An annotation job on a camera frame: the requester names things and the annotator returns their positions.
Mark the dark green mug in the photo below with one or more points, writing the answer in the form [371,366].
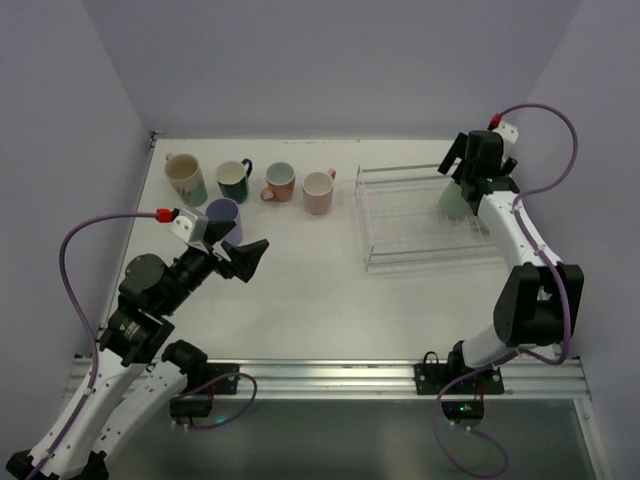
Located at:
[232,178]

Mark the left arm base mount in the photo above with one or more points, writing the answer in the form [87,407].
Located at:
[212,379]

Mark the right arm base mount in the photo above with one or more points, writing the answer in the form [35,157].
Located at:
[432,375]

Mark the right black control box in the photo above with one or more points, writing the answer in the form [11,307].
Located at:
[464,412]

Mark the left black control box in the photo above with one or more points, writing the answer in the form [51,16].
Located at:
[185,411]

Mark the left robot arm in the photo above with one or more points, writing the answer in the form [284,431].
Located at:
[135,371]

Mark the clear wire dish rack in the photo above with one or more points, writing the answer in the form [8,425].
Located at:
[402,222]

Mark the aluminium mounting rail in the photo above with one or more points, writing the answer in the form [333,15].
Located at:
[523,379]

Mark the orange mug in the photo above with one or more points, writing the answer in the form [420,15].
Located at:
[280,178]

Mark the pink mug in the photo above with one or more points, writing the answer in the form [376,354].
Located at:
[318,190]

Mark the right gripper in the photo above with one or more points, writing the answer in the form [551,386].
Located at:
[463,173]

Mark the lavender cup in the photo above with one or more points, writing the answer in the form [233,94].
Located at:
[226,209]

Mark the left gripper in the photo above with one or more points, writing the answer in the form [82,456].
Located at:
[220,260]

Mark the black control box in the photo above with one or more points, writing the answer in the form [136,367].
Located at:
[464,412]
[185,411]

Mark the light green cup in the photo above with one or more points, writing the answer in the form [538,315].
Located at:
[451,202]

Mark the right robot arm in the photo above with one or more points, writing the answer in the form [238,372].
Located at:
[537,309]

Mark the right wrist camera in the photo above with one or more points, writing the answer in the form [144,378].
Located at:
[508,132]

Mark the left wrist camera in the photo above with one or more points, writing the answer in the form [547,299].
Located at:
[189,225]

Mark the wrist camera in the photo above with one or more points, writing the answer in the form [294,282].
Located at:
[508,132]
[189,225]

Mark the cream and mint floral mug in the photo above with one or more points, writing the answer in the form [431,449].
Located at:
[184,173]

